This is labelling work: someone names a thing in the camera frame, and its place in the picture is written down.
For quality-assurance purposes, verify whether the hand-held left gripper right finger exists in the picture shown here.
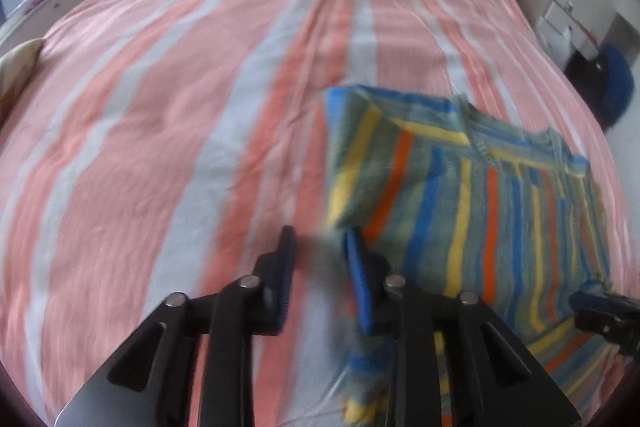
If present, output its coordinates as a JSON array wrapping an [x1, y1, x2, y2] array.
[[342, 227, 584, 427]]

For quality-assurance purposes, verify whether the striped knit sweater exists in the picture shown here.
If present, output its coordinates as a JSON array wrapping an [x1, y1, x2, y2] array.
[[322, 86, 626, 427]]

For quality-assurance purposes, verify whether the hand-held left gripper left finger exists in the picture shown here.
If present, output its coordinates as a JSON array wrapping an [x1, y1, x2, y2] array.
[[55, 225, 297, 427]]

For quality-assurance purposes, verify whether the white plastic bag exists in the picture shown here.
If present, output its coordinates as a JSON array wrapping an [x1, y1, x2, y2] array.
[[535, 18, 576, 65]]

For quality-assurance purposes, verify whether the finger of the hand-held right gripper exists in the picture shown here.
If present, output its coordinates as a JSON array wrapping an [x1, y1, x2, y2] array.
[[569, 289, 640, 354]]

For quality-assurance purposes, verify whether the pink striped bed cover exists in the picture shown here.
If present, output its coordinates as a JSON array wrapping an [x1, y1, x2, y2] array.
[[0, 0, 621, 427]]

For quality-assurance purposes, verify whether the white bedside cabinet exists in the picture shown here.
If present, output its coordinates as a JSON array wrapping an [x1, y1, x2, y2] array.
[[517, 0, 608, 58]]

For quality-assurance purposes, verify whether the striped pillow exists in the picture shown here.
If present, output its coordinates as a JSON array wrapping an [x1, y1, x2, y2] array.
[[0, 38, 46, 108]]

